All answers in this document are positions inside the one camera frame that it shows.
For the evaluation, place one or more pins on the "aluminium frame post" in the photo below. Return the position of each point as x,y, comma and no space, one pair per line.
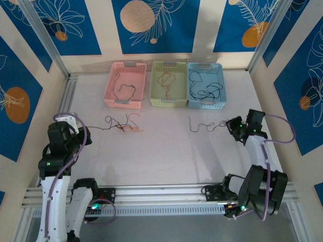
300,227
45,37
267,37

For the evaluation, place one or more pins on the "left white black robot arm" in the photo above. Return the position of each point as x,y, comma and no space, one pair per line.
54,201

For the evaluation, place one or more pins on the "pink plastic basket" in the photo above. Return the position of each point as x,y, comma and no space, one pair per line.
131,75

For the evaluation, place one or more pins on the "blue plastic basket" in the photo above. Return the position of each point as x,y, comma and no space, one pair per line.
217,75

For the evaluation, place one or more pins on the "aluminium frame beam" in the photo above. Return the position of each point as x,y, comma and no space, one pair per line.
164,192

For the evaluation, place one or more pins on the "blue floral wall poster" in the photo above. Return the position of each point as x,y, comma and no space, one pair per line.
75,30
176,25
297,25
27,30
227,25
319,191
302,113
2,198
15,75

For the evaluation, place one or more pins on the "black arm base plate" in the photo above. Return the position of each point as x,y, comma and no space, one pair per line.
213,194
108,195

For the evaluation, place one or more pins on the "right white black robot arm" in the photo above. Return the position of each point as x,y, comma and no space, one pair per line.
256,151

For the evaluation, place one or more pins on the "circuit board with green light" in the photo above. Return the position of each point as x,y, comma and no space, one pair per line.
94,208
237,210

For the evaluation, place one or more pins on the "green plastic basket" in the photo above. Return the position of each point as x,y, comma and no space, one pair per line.
181,88

